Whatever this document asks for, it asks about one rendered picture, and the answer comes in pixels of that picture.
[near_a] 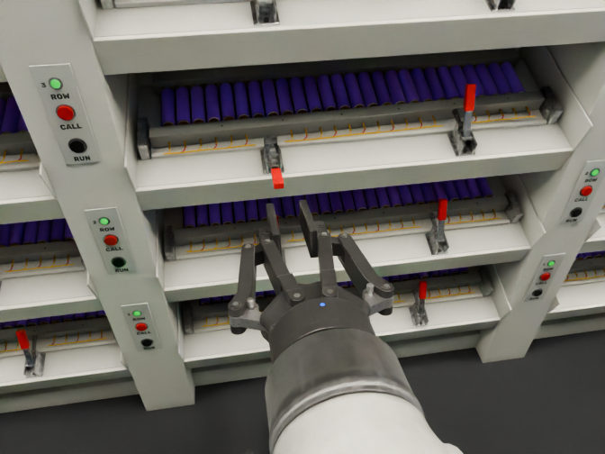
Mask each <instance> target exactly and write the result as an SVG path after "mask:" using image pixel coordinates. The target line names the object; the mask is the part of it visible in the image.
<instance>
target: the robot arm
mask: <svg viewBox="0 0 605 454"><path fill-rule="evenodd" d="M299 207H300V225H301V228H302V234H303V237H304V239H305V242H306V245H307V249H308V251H309V254H310V257H311V258H318V255H319V270H320V281H318V282H314V283H311V284H298V283H297V281H296V279H295V277H294V275H293V273H290V272H289V270H288V268H287V266H286V265H285V263H284V260H283V258H282V251H281V236H280V231H279V227H278V223H277V219H276V215H275V208H274V204H266V216H267V226H266V227H260V228H259V229H258V234H259V244H258V245H257V246H255V245H254V244H251V243H248V244H244V245H243V246H242V247H241V255H240V264H239V282H238V290H237V293H236V294H235V295H234V297H233V298H232V299H231V301H230V303H229V304H228V311H229V318H230V331H231V333H233V334H235V335H240V334H242V333H244V332H245V331H246V329H247V328H249V329H254V330H259V331H261V334H262V336H263V338H264V339H265V340H267V342H268V343H269V348H270V354H271V360H272V367H271V368H270V370H269V373H268V375H267V378H266V385H265V396H266V411H267V419H268V428H269V451H270V454H463V452H462V451H461V450H460V449H459V448H458V447H456V446H453V445H451V444H446V443H443V442H442V441H441V440H440V439H439V438H438V437H437V436H436V435H435V433H434V432H433V431H432V430H431V429H430V427H429V425H428V423H427V422H426V420H425V415H424V412H423V410H422V408H421V406H420V403H419V401H418V399H417V398H416V396H415V395H414V394H413V392H412V390H411V387H410V385H409V382H408V380H407V378H406V376H405V375H404V372H403V370H402V367H401V365H400V362H399V360H398V359H397V357H396V355H395V353H394V352H393V350H392V349H391V347H390V346H389V345H388V344H386V343H385V342H384V341H383V340H381V339H380V338H378V337H377V336H376V335H375V332H374V329H373V327H372V324H371V323H370V317H369V316H371V315H373V314H375V313H379V314H381V315H384V316H387V315H390V314H392V313H393V293H394V286H393V285H392V284H390V283H389V282H387V281H386V280H384V279H383V278H381V277H380V276H378V275H377V274H376V272H375V270H374V269H373V267H372V266H371V264H370V263H369V262H368V260H367V259H366V257H365V255H364V254H363V252H362V251H361V250H360V248H359V247H358V246H357V244H356V243H355V241H354V240H353V239H352V237H351V236H350V234H348V233H341V234H339V236H338V237H332V236H330V233H328V231H327V229H326V227H325V224H324V222H323V221H314V220H313V218H312V214H311V211H310V209H309V206H308V204H307V201H306V200H301V201H299ZM333 256H338V259H339V261H340V263H341V264H342V266H343V268H344V269H345V270H346V272H347V274H348V276H349V278H350V279H351V281H352V283H353V284H354V286H355V288H356V289H357V291H358V293H359V294H360V296H361V297H362V298H361V297H359V296H357V295H354V294H353V293H351V292H349V291H348V290H346V289H344V288H342V287H340V286H338V285H337V279H336V271H335V268H334V260H333ZM261 264H263V266H264V268H265V270H266V273H267V275H268V277H269V280H270V282H271V284H272V287H273V288H274V290H275V294H276V298H275V299H274V300H273V301H272V303H271V304H270V305H269V306H268V307H267V308H266V309H265V310H264V311H263V313H261V312H260V311H259V307H258V304H256V303H255V301H256V281H257V266H258V265H261Z"/></svg>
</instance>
